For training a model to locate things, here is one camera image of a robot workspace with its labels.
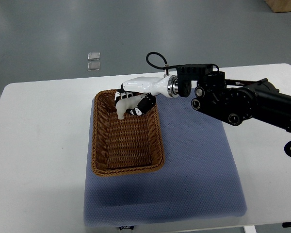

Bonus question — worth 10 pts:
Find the white bear figurine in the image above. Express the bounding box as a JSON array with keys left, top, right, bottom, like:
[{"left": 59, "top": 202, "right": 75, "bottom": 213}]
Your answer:
[{"left": 115, "top": 94, "right": 145, "bottom": 120}]

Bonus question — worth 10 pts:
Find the blue fabric mat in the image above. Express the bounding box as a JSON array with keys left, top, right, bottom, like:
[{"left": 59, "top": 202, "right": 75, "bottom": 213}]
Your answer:
[{"left": 84, "top": 95, "right": 247, "bottom": 227}]

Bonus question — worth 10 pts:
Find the brown wicker basket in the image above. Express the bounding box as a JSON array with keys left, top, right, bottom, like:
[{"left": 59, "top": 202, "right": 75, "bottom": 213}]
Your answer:
[{"left": 91, "top": 89, "right": 165, "bottom": 177}]

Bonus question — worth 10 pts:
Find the brown cardboard box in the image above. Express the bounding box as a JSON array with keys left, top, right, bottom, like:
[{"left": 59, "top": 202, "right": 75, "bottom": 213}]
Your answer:
[{"left": 265, "top": 0, "right": 291, "bottom": 13}]

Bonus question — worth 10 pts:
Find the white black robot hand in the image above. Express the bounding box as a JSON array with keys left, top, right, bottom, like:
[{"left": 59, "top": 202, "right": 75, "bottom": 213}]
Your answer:
[{"left": 114, "top": 75, "right": 178, "bottom": 115}]

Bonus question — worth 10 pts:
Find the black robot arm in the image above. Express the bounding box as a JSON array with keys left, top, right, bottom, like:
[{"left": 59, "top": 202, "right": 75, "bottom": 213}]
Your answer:
[{"left": 161, "top": 64, "right": 291, "bottom": 157}]

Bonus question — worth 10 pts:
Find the lower metal floor plate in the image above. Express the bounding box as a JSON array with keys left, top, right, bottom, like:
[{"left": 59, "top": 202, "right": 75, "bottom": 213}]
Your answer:
[{"left": 87, "top": 61, "right": 101, "bottom": 71}]

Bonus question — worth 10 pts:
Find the metal floor plate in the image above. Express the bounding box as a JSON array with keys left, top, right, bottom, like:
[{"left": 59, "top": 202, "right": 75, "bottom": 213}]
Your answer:
[
  {"left": 87, "top": 61, "right": 101, "bottom": 71},
  {"left": 87, "top": 52, "right": 100, "bottom": 61}
]

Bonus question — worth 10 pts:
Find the black label tag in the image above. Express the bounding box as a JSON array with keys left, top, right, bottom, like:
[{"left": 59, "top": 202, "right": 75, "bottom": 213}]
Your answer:
[{"left": 119, "top": 225, "right": 134, "bottom": 231}]

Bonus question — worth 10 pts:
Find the upper metal floor plate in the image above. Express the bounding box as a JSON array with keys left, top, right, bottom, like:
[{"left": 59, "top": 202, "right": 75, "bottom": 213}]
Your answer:
[{"left": 87, "top": 52, "right": 100, "bottom": 61}]

